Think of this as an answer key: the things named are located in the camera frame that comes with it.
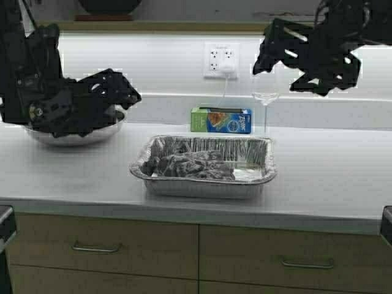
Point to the left lower drawer front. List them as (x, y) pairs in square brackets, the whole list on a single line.
[(148, 248)]

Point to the middle drawer metal handle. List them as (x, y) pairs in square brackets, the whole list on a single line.
[(306, 264)]

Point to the aluminium foil tray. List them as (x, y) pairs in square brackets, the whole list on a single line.
[(251, 159)]

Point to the left lower cabinet door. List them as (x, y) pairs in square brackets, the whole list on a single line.
[(31, 279)]

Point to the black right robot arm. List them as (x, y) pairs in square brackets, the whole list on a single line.
[(353, 24)]

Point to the left drawer metal handle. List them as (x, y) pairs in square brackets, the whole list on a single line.
[(77, 246)]

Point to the middle lower cabinet door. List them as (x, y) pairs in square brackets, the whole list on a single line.
[(223, 287)]

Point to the grey crumpled cloth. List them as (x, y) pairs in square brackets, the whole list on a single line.
[(183, 163)]

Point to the silver metal bowl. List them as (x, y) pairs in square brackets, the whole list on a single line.
[(97, 136)]

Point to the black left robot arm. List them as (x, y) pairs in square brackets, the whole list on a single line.
[(25, 56)]

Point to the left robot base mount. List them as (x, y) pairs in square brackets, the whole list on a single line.
[(8, 232)]

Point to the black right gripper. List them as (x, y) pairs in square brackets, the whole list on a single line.
[(325, 66)]

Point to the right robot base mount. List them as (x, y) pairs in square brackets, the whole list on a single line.
[(386, 225)]

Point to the white plug adapter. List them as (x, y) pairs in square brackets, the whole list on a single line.
[(228, 68)]

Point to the blue green Ziploc box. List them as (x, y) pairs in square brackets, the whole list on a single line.
[(221, 120)]

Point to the drawer metal handle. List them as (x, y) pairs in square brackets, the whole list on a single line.
[(306, 264), (77, 246)]

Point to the middle lower drawer front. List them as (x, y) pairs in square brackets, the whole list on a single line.
[(362, 263)]

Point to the clear wine glass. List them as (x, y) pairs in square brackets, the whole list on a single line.
[(265, 91)]

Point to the cabinet door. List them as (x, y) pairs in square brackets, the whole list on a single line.
[(223, 287), (31, 279)]

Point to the white wall outlet plate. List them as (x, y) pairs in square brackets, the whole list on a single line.
[(215, 54)]

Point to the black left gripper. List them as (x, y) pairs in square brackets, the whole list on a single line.
[(66, 106)]

